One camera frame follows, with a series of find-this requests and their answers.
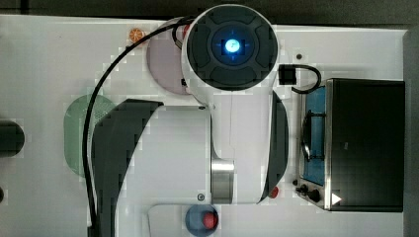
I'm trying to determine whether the green plastic strainer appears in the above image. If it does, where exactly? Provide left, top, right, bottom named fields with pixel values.
left=63, top=95, right=115, bottom=177

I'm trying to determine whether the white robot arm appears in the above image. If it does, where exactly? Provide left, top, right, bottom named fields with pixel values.
left=92, top=4, right=288, bottom=237

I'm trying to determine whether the pink round plate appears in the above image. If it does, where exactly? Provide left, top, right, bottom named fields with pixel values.
left=146, top=26, right=188, bottom=96

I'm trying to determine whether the red strawberry toy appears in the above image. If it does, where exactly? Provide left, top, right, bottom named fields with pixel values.
left=269, top=187, right=280, bottom=198

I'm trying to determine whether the orange slice toy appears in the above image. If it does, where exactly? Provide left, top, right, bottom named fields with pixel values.
left=128, top=28, right=146, bottom=43

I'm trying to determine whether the silver toaster oven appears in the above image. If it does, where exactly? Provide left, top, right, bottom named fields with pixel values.
left=293, top=78, right=405, bottom=212

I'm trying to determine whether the black cylinder at left edge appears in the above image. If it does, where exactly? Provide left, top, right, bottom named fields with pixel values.
left=0, top=120, right=25, bottom=158

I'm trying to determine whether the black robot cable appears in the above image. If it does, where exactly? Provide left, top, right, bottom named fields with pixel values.
left=81, top=15, right=197, bottom=237

